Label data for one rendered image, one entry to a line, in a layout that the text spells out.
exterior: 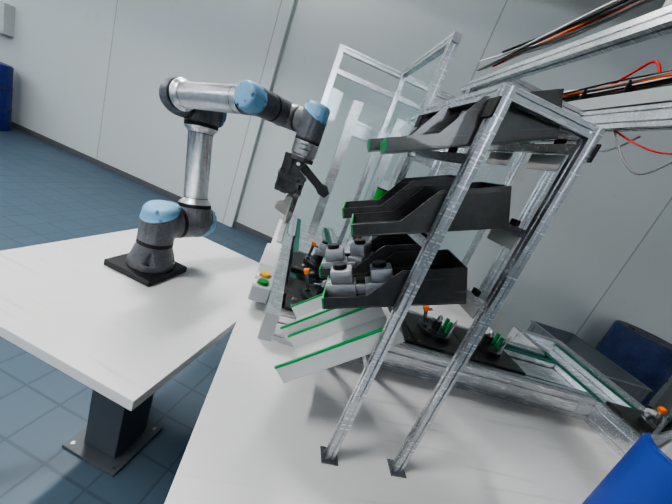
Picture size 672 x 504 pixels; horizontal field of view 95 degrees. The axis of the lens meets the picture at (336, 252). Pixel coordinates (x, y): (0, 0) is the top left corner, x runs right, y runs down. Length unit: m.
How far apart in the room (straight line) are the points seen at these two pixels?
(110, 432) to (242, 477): 1.04
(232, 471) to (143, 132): 5.24
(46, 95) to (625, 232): 8.17
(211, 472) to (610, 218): 4.39
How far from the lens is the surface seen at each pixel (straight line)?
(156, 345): 0.97
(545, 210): 0.65
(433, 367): 1.22
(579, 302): 4.70
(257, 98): 0.89
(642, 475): 1.11
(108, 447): 1.79
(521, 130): 0.62
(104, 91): 6.19
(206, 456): 0.76
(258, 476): 0.76
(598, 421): 1.71
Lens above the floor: 1.48
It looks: 17 degrees down
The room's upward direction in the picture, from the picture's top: 21 degrees clockwise
